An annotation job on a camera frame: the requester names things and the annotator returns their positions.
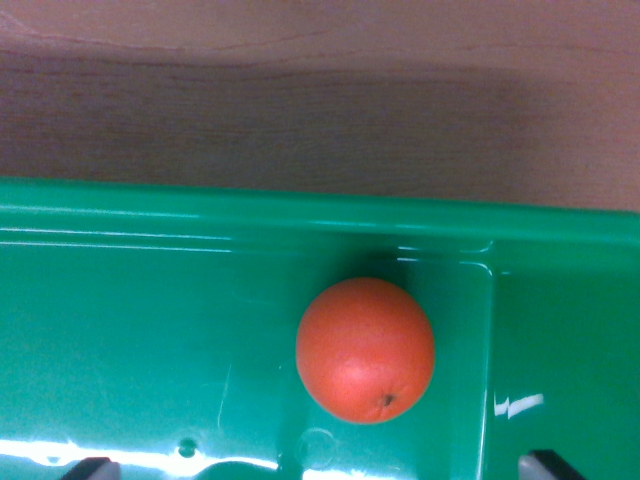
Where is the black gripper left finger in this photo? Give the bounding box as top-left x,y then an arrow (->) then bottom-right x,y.
60,456 -> 122,480

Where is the green plastic bin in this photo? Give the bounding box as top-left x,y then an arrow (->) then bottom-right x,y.
0,176 -> 640,480

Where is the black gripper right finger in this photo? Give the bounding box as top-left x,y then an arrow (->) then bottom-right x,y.
517,449 -> 587,480

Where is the orange fruit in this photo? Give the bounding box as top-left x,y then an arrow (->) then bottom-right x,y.
295,276 -> 437,425

